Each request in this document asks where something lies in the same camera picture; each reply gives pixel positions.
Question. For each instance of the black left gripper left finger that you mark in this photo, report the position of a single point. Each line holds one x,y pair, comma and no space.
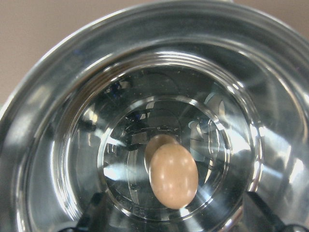
92,218

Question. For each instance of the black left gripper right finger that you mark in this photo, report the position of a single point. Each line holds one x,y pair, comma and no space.
258,217

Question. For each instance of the pale green electric pot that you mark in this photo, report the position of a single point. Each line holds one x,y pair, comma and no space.
229,83

